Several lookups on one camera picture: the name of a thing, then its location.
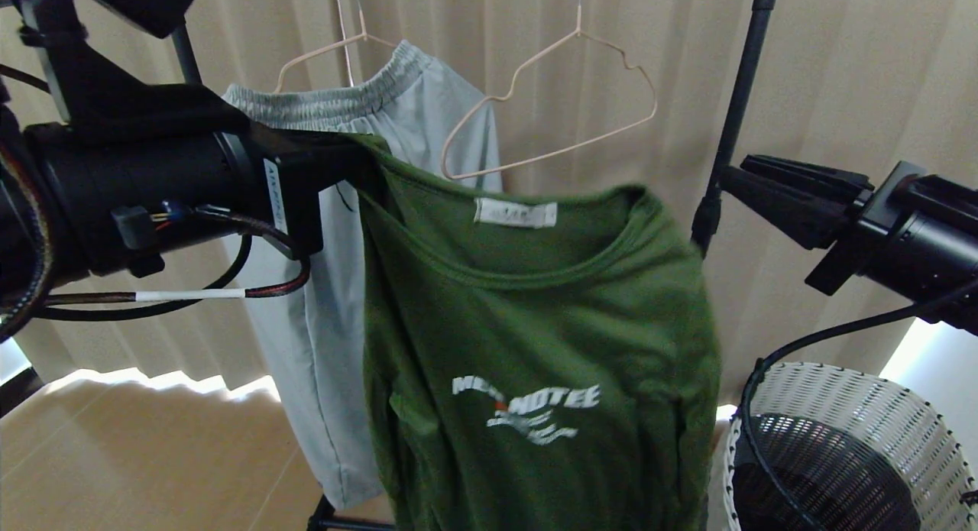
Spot black cable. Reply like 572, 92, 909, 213
34, 235, 253, 322
738, 279, 978, 531

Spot green garment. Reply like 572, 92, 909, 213
348, 134, 723, 531

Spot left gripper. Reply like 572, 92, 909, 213
27, 122, 328, 280

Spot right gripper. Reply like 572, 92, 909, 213
718, 155, 978, 335

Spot white laundry basket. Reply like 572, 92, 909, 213
722, 361, 978, 531

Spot pale grey shorts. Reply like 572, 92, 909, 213
222, 40, 504, 510

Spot black clothes rack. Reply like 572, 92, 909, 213
0, 0, 782, 531

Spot beige curtain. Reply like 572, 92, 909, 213
0, 0, 978, 410

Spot pink clothes hanger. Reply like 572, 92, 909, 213
273, 0, 398, 95
441, 0, 658, 182

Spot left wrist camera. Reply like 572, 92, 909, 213
19, 0, 249, 144

